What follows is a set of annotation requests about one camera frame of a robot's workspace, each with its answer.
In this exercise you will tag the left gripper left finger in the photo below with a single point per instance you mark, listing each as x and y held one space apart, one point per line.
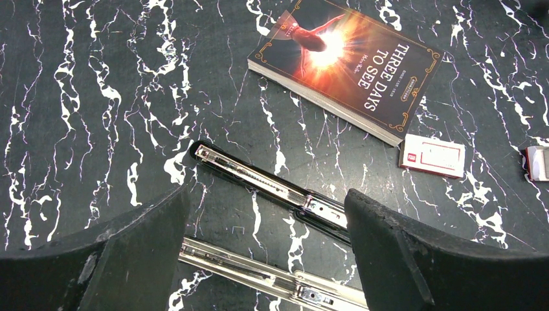
126 263

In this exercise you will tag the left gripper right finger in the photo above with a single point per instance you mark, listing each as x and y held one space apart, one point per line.
404 264

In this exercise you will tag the beige stapler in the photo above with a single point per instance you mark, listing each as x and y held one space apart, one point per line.
301 288

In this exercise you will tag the black stapler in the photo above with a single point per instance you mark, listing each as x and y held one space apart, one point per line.
310 207

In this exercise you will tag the red white staple box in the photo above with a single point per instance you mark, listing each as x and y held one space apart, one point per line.
432 155

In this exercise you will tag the cardboard staple tray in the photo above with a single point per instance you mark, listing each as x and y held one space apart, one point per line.
537 163

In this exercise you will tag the dark paperback book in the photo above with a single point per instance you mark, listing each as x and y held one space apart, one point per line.
351 65

